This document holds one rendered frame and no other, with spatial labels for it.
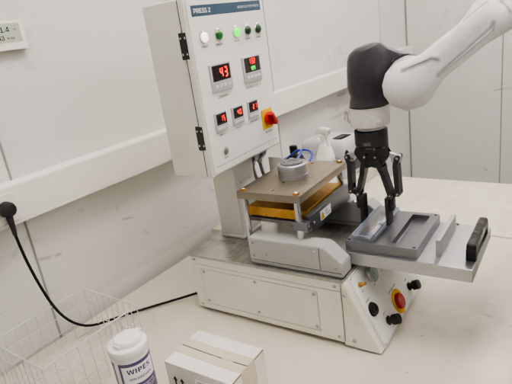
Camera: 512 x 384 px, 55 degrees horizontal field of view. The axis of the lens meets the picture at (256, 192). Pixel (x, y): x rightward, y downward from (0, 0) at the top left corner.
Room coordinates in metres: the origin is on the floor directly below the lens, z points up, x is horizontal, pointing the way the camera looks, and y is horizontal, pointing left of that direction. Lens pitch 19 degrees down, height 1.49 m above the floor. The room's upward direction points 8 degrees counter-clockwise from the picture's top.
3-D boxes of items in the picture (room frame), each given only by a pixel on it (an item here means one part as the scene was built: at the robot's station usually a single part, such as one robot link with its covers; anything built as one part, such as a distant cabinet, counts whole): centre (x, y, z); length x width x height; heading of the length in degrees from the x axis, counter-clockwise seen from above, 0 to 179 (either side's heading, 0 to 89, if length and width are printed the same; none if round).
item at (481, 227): (0.95, -0.46, 0.99); 0.15 x 0.02 x 0.04; 144
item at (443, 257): (1.03, -0.35, 0.97); 0.30 x 0.22 x 0.08; 54
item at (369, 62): (1.07, -0.32, 1.36); 0.18 x 0.10 x 0.13; 71
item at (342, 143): (2.17, -0.39, 0.88); 0.25 x 0.20 x 0.17; 45
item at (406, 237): (1.06, -0.31, 0.98); 0.20 x 0.17 x 0.03; 144
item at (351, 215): (1.28, -0.24, 0.97); 0.26 x 0.05 x 0.07; 54
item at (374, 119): (1.11, -0.28, 1.26); 0.13 x 0.12 x 0.05; 144
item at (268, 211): (1.22, -0.11, 1.07); 0.22 x 0.17 x 0.10; 144
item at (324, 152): (2.02, -0.32, 0.92); 0.09 x 0.08 x 0.25; 25
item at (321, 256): (1.06, -0.08, 0.97); 0.25 x 0.05 x 0.07; 54
